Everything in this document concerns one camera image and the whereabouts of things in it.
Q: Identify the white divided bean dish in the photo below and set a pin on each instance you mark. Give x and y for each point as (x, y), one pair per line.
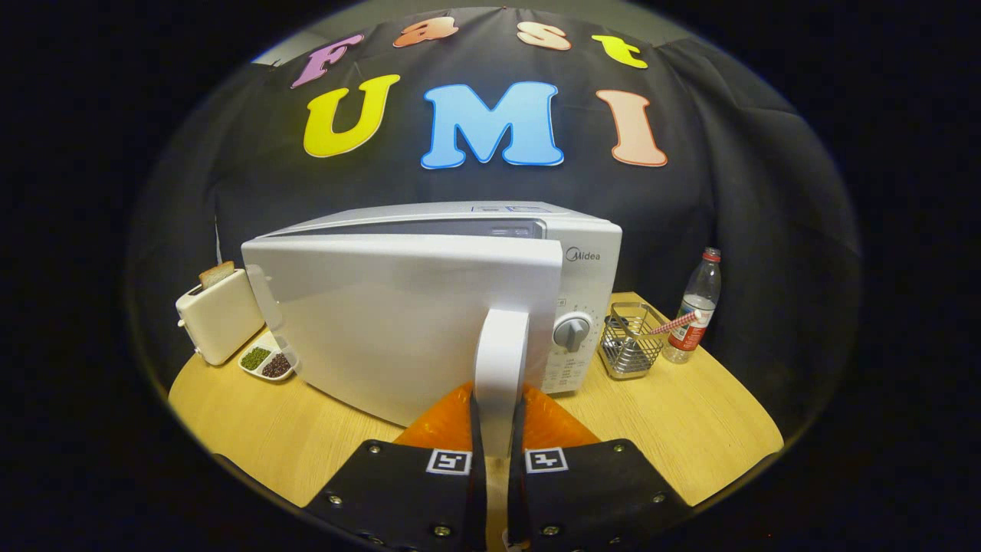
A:
(268, 362)

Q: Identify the white toaster oven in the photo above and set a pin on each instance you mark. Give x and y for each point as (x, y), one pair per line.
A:
(398, 322)

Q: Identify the clear plastic water bottle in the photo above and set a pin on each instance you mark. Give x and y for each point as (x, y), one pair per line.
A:
(701, 299)

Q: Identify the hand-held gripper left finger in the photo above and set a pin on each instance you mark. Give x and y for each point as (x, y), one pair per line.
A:
(414, 498)

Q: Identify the cream bread toaster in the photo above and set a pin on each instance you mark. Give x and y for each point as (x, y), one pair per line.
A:
(222, 318)

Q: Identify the toast bread slice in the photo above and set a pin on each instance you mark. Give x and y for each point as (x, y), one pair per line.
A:
(217, 274)

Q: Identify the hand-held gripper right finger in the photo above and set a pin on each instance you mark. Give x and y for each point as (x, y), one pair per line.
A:
(582, 498)

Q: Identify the red white striped straw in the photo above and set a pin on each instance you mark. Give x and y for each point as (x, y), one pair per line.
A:
(678, 322)

